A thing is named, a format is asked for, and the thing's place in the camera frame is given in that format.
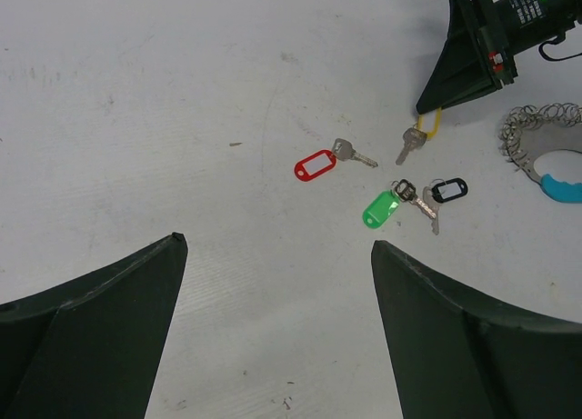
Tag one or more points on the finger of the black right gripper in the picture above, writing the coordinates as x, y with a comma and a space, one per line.
463, 71

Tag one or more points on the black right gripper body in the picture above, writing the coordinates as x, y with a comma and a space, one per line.
510, 27

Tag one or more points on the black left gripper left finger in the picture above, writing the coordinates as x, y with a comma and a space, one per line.
91, 347

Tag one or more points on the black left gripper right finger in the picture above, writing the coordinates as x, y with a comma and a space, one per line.
459, 353

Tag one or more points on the yellow tag key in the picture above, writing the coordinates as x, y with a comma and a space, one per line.
424, 129

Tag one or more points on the black tag key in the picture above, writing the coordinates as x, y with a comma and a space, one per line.
441, 192

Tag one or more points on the red tag key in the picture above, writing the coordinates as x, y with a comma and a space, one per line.
325, 160

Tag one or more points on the green tag key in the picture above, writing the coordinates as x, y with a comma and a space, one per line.
382, 208

